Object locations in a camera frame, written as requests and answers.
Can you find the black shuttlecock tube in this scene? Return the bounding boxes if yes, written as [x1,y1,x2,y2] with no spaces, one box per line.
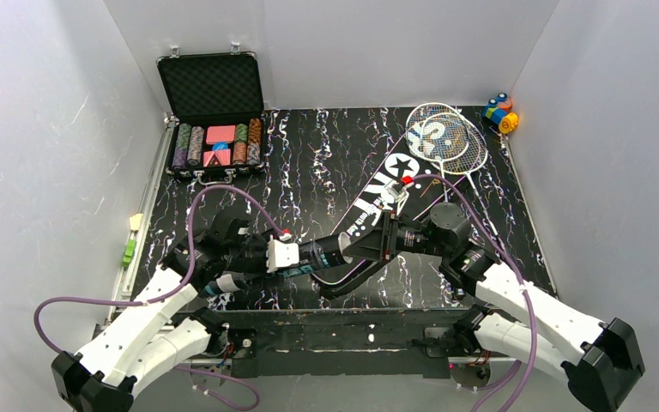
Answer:
[201,233,353,296]

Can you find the green clip on rail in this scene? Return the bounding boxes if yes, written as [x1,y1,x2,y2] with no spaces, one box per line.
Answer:
[121,239,136,268]

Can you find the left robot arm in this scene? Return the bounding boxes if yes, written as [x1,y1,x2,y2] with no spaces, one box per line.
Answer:
[51,215,295,411]

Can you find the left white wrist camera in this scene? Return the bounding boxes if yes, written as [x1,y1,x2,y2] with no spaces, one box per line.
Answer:
[266,238,299,274]

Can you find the purple cable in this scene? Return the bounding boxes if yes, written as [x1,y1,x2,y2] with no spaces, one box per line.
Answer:
[411,173,538,412]
[33,185,291,412]

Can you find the aluminium rail frame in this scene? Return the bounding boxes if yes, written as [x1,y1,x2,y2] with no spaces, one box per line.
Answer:
[88,113,570,365]

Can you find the colourful toy blocks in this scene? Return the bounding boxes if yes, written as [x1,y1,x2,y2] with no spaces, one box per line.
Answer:
[482,93,519,135]

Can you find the white badminton racket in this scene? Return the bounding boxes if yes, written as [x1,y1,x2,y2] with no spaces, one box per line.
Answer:
[420,112,488,199]
[406,102,488,175]

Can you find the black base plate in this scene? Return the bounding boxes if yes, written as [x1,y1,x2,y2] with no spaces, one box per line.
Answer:
[195,307,476,379]

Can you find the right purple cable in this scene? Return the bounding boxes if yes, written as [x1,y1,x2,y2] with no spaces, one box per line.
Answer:
[411,173,538,412]

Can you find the white badminton racket lower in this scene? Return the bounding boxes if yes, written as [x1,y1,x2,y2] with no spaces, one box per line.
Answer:
[420,112,488,199]

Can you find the white badminton racket upper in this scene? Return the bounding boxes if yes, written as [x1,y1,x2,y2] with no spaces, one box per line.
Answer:
[406,102,488,175]

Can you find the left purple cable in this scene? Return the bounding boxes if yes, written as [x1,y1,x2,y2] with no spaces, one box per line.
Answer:
[33,185,291,412]

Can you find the black poker chip case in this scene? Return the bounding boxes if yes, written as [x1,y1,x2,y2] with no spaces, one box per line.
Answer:
[156,50,267,180]

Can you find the black racket bag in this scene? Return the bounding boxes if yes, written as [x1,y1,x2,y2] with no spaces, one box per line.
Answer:
[311,136,456,300]

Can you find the beige clip on rail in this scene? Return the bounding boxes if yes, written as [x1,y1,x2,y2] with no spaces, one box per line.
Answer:
[129,213,143,232]

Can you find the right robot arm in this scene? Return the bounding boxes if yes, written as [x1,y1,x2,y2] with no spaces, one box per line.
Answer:
[348,203,645,411]

